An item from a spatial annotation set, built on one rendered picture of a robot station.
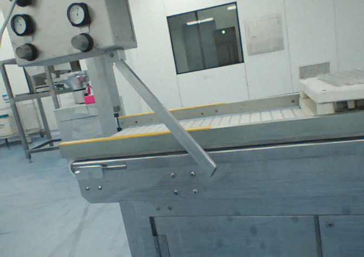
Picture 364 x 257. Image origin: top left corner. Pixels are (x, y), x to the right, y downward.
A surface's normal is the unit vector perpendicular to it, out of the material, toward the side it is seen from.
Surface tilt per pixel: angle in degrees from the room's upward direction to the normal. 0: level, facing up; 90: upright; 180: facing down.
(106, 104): 90
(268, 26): 90
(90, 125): 89
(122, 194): 90
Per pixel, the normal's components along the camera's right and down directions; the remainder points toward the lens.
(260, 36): -0.12, 0.20
